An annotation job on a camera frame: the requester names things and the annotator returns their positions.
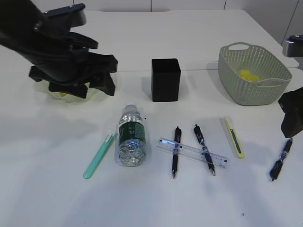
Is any green woven plastic basket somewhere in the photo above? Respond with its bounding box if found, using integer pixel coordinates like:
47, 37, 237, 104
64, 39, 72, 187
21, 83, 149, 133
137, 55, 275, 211
218, 42, 292, 106

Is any yellow utility knife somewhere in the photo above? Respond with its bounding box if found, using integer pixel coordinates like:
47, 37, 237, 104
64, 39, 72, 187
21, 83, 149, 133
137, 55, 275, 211
224, 116, 245, 159

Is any green wavy glass plate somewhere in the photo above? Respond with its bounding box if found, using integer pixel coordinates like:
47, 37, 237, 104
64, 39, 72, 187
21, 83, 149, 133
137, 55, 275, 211
34, 75, 102, 103

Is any mint green utility knife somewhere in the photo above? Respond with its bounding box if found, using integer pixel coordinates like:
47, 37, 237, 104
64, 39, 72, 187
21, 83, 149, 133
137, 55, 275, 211
83, 133, 116, 180

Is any black pen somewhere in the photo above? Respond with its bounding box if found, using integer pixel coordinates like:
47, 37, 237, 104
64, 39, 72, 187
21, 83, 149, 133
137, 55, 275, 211
194, 124, 216, 176
269, 138, 293, 182
171, 126, 182, 179

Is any black pen right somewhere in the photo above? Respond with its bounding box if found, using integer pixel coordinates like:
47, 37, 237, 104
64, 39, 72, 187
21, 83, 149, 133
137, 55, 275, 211
269, 138, 293, 182

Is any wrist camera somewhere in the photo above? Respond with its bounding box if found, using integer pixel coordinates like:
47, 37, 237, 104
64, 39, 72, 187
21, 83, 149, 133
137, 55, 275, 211
283, 35, 303, 57
39, 3, 87, 39

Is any black pen middle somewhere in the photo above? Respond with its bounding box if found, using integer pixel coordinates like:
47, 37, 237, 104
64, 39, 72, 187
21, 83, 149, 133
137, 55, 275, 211
194, 124, 216, 176

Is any black square pen holder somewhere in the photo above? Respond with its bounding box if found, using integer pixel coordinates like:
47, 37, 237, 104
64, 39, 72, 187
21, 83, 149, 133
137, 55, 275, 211
151, 58, 181, 102

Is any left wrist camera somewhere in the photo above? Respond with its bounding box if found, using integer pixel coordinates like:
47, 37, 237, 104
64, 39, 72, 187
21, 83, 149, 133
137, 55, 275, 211
39, 3, 87, 39

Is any clear plastic water bottle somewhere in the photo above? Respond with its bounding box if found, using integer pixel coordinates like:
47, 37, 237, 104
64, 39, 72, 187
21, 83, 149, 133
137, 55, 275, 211
118, 104, 147, 167

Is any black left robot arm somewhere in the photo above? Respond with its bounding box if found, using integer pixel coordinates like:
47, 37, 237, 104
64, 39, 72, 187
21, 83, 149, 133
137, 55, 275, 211
0, 0, 118, 98

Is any yellow pear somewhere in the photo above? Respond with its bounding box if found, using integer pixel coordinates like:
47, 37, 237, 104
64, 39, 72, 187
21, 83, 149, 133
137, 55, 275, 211
58, 92, 67, 97

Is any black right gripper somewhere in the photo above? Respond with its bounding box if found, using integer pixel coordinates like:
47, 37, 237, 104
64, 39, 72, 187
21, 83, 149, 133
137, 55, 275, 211
278, 87, 303, 138

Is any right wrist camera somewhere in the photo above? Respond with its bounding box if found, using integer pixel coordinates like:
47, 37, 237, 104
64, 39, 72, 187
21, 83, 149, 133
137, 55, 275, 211
283, 35, 303, 57

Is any clear plastic ruler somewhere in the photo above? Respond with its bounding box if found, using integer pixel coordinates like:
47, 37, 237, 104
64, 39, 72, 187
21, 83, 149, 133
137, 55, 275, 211
154, 138, 230, 168

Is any yellow waste paper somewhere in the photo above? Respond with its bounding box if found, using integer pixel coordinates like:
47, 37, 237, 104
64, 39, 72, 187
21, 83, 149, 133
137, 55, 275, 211
238, 70, 260, 82

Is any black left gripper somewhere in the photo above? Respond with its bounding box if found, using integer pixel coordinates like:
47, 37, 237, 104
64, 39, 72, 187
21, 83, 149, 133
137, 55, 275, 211
29, 32, 118, 99

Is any black pen left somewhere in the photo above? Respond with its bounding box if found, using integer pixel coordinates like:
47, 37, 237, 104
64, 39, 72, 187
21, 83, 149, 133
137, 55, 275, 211
171, 126, 182, 179

